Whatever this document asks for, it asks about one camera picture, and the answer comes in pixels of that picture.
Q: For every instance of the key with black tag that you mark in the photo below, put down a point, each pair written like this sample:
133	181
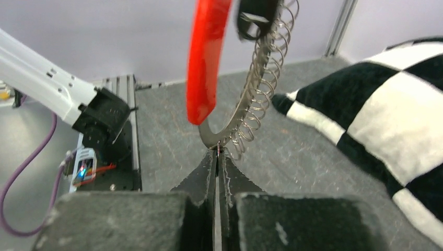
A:
255	18

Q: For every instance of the metal key organizer red handle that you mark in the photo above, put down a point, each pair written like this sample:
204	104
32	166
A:
232	122

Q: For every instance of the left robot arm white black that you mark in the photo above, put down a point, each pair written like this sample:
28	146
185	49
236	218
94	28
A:
95	112

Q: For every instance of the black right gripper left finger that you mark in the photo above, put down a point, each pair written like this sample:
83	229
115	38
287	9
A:
181	219

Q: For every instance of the black white checkered pillow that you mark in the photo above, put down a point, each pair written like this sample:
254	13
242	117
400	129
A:
385	114

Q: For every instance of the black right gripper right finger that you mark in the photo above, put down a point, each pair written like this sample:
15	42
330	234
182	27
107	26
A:
252	219

